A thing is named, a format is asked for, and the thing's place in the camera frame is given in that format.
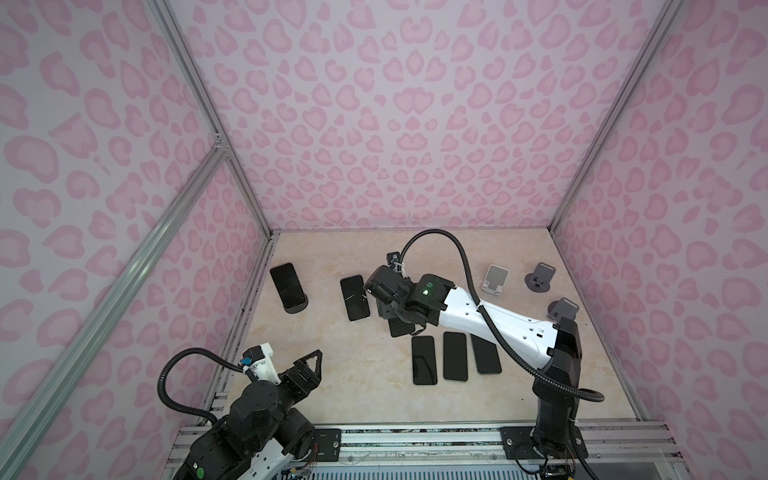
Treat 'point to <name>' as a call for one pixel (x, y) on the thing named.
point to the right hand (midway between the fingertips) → (392, 297)
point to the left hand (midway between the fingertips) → (314, 357)
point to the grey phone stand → (540, 280)
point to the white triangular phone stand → (495, 279)
